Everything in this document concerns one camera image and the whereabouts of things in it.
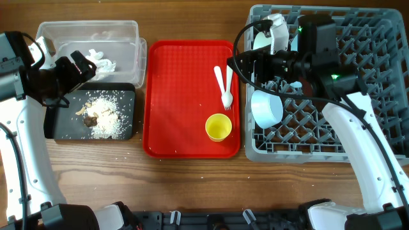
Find grey dishwasher rack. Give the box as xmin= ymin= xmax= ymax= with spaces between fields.
xmin=245 ymin=4 xmax=408 ymax=165

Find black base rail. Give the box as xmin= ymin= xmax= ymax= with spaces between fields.
xmin=134 ymin=209 xmax=301 ymax=230

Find green bowl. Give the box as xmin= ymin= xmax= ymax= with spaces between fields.
xmin=252 ymin=32 xmax=272 ymax=50

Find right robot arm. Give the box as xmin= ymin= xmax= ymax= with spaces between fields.
xmin=227 ymin=14 xmax=408 ymax=229

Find light blue plate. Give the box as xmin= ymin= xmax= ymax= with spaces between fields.
xmin=290 ymin=35 xmax=302 ymax=88

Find black plastic tray bin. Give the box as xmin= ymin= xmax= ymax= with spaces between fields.
xmin=43 ymin=82 xmax=135 ymax=140

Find white plastic spoon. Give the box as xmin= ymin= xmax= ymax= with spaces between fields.
xmin=213 ymin=66 xmax=226 ymax=95

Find white plastic fork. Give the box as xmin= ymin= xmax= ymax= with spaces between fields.
xmin=222 ymin=66 xmax=233 ymax=111

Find clear plastic waste bin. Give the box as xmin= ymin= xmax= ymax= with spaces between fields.
xmin=36 ymin=20 xmax=147 ymax=88

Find yellow cup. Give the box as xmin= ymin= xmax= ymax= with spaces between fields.
xmin=205 ymin=113 xmax=233 ymax=142

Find light blue bowl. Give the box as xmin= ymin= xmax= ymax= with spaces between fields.
xmin=251 ymin=90 xmax=284 ymax=129

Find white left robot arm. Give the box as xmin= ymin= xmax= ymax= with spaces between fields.
xmin=1 ymin=31 xmax=143 ymax=229

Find red serving tray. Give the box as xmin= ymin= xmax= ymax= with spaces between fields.
xmin=143 ymin=40 xmax=241 ymax=158

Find rice and food scraps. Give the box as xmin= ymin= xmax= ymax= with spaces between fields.
xmin=66 ymin=89 xmax=135 ymax=140

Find crumpled white tissue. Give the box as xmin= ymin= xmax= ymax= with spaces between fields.
xmin=86 ymin=49 xmax=116 ymax=81

